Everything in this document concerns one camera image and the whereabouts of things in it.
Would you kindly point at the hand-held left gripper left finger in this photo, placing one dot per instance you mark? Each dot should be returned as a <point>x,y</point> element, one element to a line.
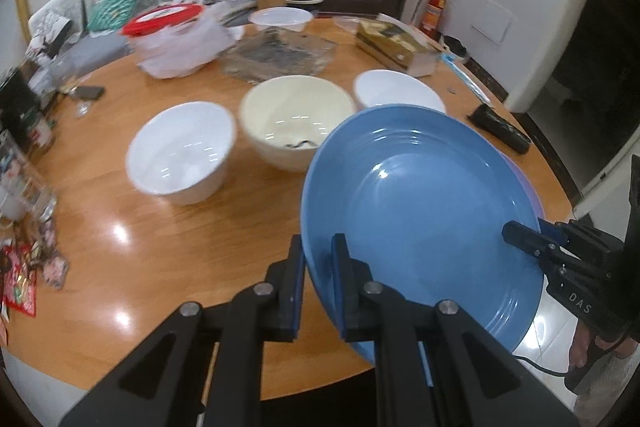
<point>299,277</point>

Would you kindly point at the white ceramic bowl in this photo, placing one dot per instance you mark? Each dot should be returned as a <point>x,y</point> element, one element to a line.
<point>180,157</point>
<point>395,89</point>

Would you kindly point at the clear glass jar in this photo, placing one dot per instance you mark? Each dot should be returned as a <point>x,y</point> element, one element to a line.
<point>20,187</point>

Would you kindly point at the white pillow deer print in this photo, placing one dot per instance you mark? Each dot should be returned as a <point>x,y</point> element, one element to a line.
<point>47,34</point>

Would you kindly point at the red-lid plastic container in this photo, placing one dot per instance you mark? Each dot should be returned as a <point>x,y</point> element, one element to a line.
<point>165,19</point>

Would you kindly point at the red fire extinguisher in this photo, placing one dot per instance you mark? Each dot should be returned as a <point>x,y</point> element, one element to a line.
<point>432,14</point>

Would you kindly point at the person's right hand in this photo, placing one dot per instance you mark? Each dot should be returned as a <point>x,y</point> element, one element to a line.
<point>581,347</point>

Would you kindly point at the blue ceramic plate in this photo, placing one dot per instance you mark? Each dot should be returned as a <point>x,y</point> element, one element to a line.
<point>425,207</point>

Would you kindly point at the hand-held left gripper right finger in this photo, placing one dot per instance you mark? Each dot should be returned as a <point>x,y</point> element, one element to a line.
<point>339,287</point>

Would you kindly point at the black smartphone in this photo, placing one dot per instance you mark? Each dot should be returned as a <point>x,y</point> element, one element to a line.
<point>87,93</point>

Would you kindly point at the pile of snack packets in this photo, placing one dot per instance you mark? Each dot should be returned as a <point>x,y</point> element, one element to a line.
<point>30,272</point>

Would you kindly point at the patterned tissue box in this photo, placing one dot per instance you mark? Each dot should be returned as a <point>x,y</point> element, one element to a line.
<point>395,42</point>

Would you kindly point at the red-lidded plastic container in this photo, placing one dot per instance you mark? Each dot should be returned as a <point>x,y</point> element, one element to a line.
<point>185,52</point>

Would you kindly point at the white wall panel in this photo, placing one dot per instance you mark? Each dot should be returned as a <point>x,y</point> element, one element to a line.
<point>492,19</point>

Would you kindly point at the blue toothbrush pack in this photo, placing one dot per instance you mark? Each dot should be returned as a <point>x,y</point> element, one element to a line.
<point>462,72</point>

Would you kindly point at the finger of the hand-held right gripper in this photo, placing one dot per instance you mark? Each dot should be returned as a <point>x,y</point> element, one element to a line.
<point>525,239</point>
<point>555,232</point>

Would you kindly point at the white plastic tub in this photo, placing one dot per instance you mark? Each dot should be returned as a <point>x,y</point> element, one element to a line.
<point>280,18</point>

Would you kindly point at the cream ceramic bowl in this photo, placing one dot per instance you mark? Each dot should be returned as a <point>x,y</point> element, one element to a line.
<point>295,112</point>

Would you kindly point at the teal patterned pillow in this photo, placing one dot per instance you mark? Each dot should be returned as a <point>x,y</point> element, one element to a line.
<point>117,2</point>

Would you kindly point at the square glass ashtray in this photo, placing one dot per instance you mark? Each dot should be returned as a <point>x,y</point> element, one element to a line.
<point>280,54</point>

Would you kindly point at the black tin can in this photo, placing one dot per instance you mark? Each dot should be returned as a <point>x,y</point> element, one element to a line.
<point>20,107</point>

